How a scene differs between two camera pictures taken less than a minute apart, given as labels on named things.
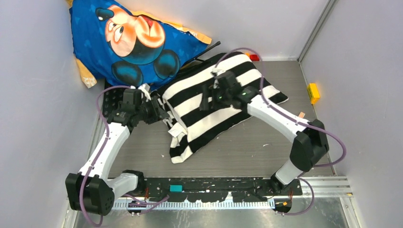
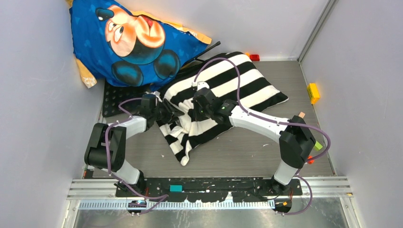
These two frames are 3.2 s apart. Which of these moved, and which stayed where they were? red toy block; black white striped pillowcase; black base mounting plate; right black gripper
Moved: right black gripper
Stayed: black white striped pillowcase; black base mounting plate; red toy block
